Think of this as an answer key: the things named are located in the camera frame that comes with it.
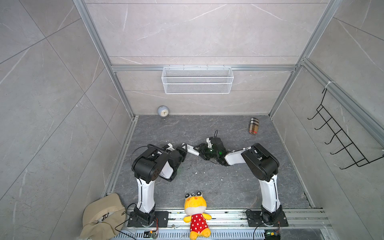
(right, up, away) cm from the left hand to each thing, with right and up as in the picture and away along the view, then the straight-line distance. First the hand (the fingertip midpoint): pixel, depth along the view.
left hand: (187, 141), depth 95 cm
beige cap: (-41, -37, -21) cm, 60 cm away
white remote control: (+2, -5, -2) cm, 6 cm away
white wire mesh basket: (+6, +41, +5) cm, 42 cm away
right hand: (+4, -6, +1) cm, 7 cm away
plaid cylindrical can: (+49, +10, +15) cm, 52 cm away
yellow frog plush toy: (+5, -29, -24) cm, 38 cm away
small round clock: (-20, +21, +19) cm, 35 cm away
